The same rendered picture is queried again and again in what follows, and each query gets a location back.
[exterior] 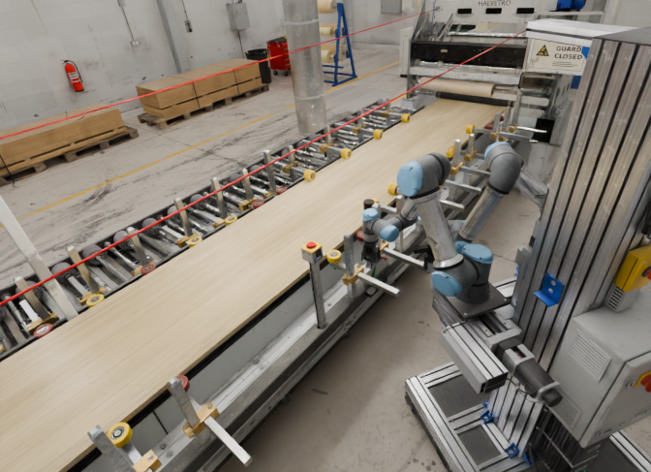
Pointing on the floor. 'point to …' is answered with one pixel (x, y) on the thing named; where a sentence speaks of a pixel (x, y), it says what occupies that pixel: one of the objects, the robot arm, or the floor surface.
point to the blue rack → (338, 49)
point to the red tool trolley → (279, 54)
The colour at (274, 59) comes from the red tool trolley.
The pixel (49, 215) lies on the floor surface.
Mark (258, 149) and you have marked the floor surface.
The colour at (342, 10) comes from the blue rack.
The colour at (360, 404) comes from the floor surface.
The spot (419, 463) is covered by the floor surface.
